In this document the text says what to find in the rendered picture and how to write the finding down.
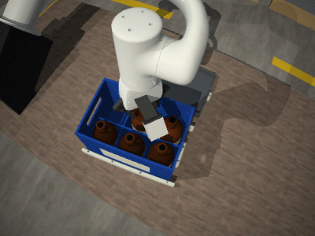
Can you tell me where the blue crate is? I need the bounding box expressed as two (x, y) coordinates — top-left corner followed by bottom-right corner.
(83, 83), (195, 181)

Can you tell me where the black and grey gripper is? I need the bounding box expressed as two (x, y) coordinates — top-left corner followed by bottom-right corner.
(113, 78), (170, 120)

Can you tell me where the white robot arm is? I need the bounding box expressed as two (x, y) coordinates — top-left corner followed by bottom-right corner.
(0, 0), (209, 141)

